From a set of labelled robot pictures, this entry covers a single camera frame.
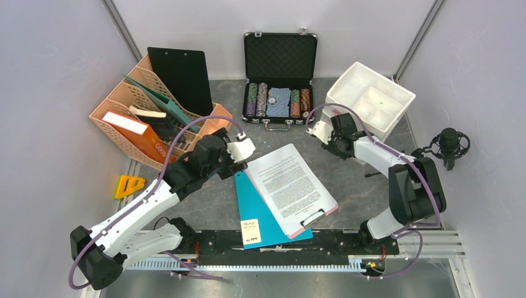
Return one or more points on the Nineteen Eighty-Four dark book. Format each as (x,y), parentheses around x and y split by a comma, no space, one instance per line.
(162,124)

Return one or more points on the black clipboard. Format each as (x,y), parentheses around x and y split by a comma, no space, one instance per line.
(184,73)

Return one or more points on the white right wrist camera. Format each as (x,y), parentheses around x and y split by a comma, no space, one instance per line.
(322,131)

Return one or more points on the teal folder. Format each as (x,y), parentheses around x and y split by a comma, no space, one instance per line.
(162,102)

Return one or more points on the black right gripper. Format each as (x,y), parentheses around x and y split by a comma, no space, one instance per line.
(344,156)

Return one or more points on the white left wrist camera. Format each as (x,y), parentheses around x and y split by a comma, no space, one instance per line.
(242,149)

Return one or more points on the white drawer organizer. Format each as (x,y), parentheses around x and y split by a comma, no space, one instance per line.
(379,102)

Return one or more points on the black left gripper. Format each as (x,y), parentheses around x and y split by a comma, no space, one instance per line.
(231,167)

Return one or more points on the blue plastic folder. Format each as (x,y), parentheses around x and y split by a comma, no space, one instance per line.
(259,227)

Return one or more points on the yellow triangular stand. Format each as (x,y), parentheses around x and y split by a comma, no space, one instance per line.
(128,185)

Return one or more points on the black microphone on tripod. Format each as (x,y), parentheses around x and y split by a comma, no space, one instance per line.
(447,146)

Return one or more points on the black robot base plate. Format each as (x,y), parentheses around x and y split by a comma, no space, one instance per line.
(346,242)

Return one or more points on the orange Good Morning book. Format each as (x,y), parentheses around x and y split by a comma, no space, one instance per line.
(139,134)

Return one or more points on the aluminium slotted rail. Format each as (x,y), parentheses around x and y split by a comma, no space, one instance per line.
(166,263)

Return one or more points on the peach plastic file organizer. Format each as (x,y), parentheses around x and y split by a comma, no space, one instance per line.
(125,95)

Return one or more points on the pink clipboard with paper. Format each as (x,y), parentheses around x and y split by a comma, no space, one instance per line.
(295,196)

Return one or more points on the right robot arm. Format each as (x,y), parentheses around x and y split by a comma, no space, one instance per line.
(415,194)

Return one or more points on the black poker chip case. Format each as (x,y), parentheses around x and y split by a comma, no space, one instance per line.
(279,70)

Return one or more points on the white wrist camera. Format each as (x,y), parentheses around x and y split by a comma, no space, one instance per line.
(242,149)
(322,131)

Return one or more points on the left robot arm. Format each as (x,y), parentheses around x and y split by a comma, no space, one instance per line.
(104,251)

